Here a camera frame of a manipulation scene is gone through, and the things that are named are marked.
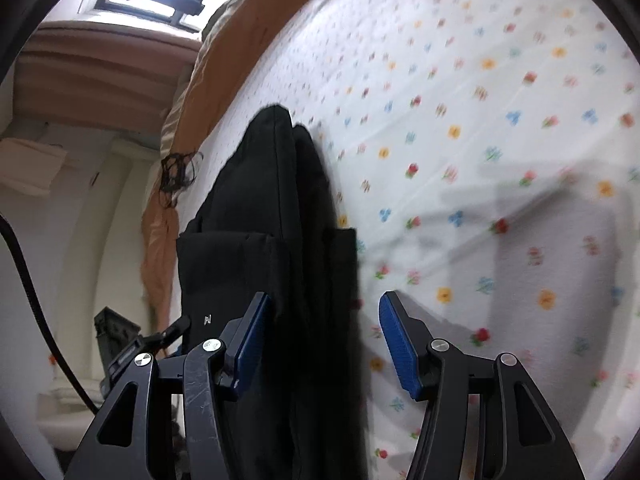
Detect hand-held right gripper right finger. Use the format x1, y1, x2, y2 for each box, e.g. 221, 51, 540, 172
378, 291, 586, 480

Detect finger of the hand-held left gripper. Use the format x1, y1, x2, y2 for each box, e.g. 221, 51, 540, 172
107, 316, 192, 376

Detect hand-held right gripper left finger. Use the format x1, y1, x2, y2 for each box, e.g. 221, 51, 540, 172
64, 291, 273, 480

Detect black pants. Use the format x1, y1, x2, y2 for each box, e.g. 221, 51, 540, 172
175, 105, 373, 480

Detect white wardrobe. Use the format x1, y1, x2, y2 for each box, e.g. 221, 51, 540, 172
0, 120, 168, 461

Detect cream cloth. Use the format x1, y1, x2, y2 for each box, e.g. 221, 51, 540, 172
0, 137, 68, 197

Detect beige duvet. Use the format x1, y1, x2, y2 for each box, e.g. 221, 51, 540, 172
159, 0, 271, 156

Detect pink curtain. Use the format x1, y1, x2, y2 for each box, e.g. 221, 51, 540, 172
12, 20, 201, 133

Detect orange blanket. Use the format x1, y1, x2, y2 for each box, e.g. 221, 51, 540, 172
141, 0, 321, 331

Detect black cable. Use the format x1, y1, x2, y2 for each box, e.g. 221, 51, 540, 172
0, 214, 98, 416

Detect tangled black cord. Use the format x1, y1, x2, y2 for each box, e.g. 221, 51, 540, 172
159, 150, 205, 208

